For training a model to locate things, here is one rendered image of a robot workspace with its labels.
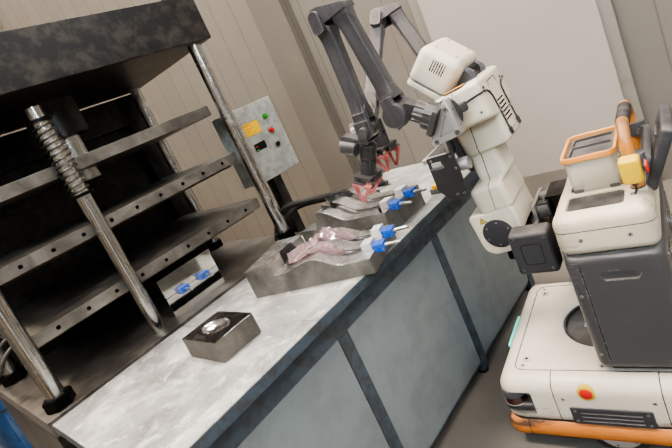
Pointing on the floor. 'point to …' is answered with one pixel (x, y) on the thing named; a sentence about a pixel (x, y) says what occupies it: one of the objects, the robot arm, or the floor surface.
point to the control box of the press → (263, 149)
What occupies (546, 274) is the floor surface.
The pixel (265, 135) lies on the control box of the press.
